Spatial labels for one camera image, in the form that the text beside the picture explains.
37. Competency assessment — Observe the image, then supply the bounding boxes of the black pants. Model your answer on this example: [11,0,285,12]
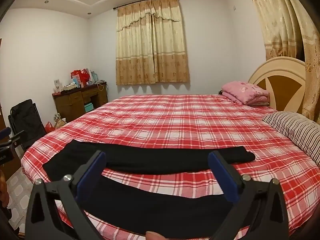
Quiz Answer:
[42,139,256,239]

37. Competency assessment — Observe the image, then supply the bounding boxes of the right hand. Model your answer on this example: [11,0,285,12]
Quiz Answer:
[145,231,167,240]

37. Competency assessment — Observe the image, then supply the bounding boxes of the black folding chair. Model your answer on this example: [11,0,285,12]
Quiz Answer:
[8,99,47,152]

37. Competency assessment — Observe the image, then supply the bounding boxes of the red plastic bag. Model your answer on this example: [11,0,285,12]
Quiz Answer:
[44,122,55,133]

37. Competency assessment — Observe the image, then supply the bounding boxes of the patterned bag on floor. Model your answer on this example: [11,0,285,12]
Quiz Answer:
[54,113,67,129]

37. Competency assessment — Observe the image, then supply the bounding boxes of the dark wooden desk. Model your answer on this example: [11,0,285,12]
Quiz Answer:
[52,81,108,122]

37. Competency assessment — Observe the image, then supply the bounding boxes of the white photo card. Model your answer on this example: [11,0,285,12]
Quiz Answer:
[54,80,63,93]

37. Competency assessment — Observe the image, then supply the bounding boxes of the teal box under desk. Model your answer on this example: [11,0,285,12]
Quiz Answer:
[85,102,94,113]

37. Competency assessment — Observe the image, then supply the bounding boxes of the striped pillow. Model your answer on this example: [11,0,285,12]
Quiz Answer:
[263,111,320,166]

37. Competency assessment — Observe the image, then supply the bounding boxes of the red gift bag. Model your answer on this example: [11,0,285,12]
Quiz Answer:
[71,69,90,87]

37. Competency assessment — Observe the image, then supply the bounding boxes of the red plaid bed sheet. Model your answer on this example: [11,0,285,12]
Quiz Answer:
[21,95,319,232]

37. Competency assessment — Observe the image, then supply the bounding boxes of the pink folded blanket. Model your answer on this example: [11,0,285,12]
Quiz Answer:
[221,81,270,107]

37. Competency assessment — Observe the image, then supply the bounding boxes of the cream wooden headboard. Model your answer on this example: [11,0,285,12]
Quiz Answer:
[249,56,305,114]

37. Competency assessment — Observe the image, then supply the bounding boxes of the beige window curtain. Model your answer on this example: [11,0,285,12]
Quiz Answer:
[116,0,189,86]

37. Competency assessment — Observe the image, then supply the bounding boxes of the beige side curtain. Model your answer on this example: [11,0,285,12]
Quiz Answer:
[252,0,319,122]

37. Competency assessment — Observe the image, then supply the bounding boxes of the black curtain rod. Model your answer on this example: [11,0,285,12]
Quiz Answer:
[113,0,184,10]

